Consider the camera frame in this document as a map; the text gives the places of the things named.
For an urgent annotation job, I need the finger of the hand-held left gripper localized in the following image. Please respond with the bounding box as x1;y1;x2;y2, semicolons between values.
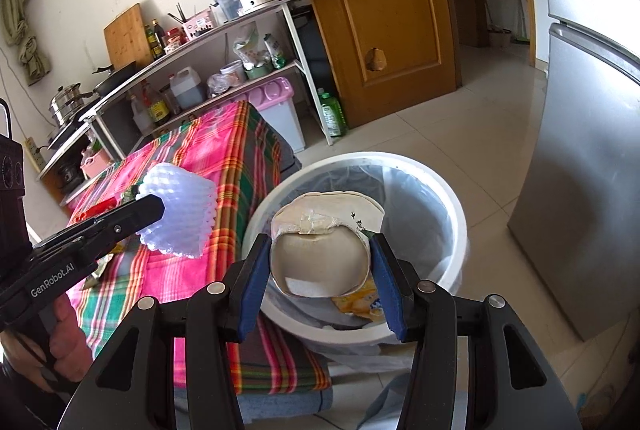
32;199;166;261

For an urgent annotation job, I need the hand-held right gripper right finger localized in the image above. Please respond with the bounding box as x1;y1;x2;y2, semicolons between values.
369;233;586;430

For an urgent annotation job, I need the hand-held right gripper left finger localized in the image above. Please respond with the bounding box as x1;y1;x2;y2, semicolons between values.
65;234;273;430

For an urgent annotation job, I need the white foam fruit net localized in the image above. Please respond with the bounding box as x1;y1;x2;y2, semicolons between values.
136;163;219;259

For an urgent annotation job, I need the white paper bowl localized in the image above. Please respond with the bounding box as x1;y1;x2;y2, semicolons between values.
270;190;387;300

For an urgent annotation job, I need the white round trash bin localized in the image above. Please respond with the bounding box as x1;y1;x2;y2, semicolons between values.
241;151;468;345

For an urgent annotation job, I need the person's left hand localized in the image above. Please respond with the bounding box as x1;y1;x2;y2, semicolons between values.
50;295;96;383

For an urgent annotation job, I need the yellow snack wrapper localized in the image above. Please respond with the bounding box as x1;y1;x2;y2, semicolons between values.
331;277;388;320

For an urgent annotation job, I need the clear plastic bin liner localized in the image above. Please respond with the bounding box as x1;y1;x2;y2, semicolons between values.
264;160;451;430

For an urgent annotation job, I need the black induction cooker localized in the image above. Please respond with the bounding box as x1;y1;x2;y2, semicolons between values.
47;120;91;151

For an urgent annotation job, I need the clear plastic bottle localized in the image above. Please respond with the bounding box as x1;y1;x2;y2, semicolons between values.
130;95;153;133

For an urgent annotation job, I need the pink plaid tablecloth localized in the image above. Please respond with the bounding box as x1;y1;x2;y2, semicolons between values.
67;100;333;396

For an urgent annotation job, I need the white power strip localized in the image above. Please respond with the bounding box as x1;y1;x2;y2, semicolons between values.
25;136;46;171

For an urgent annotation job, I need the yellow label sauce bottle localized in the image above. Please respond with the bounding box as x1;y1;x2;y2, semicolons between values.
145;83;170;126

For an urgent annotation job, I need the steel steamer pot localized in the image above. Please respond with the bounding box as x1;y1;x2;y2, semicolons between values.
48;83;96;127

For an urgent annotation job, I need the black frying pan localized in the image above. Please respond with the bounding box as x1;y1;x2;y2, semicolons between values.
92;62;138;94

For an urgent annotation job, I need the plastic jug of dark liquid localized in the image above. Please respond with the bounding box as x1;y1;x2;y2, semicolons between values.
169;65;207;107

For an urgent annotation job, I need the crumpled clear plastic bag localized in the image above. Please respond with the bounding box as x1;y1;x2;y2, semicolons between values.
206;73;236;97

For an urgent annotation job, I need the pink plastic storage box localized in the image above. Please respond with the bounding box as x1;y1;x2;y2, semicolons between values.
235;77;307;154

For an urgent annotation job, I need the wooden cutting board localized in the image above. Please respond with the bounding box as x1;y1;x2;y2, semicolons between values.
103;4;154;70

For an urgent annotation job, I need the green plastic bottle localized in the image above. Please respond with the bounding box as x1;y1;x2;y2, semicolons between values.
316;88;348;137

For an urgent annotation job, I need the white plastic tub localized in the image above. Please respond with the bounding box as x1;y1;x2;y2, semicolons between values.
220;60;247;86

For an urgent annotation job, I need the red lid jar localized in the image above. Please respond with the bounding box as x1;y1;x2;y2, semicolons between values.
165;26;188;54

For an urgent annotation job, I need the hanging beige towel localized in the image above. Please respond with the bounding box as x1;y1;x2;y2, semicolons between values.
0;0;51;86

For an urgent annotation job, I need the pink utensil holder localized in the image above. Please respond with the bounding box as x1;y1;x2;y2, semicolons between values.
181;8;217;42

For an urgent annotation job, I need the white snack bag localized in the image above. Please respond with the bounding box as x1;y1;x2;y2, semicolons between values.
234;24;266;66

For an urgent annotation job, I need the silver refrigerator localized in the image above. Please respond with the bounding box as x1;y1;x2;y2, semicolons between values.
507;0;640;342

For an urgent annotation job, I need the clear plastic jug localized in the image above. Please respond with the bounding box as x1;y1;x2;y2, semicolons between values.
210;0;243;24

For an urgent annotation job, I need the white metal shelf rack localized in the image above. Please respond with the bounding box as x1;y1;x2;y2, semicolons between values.
37;0;335;183

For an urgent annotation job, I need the brown wooden door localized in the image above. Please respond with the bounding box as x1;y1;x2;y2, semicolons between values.
277;0;463;128

